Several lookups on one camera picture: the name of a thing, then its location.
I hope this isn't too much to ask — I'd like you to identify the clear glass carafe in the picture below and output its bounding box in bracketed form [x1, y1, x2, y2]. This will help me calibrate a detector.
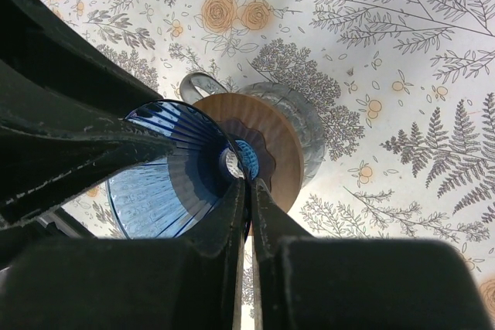
[179, 72, 326, 186]

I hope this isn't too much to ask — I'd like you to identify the blue cone dripper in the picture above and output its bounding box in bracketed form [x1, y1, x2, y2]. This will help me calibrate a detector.
[106, 100, 260, 239]

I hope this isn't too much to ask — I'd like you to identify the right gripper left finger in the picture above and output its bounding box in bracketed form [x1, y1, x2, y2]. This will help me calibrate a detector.
[1, 179, 245, 329]

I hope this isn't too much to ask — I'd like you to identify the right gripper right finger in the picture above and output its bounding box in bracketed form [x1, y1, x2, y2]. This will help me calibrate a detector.
[250, 179, 491, 329]

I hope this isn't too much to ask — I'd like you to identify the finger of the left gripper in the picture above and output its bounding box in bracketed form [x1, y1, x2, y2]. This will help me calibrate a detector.
[1, 114, 175, 224]
[1, 0, 161, 117]

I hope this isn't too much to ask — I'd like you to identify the brown wooden ring holder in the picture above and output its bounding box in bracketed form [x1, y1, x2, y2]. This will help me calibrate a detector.
[193, 94, 304, 213]

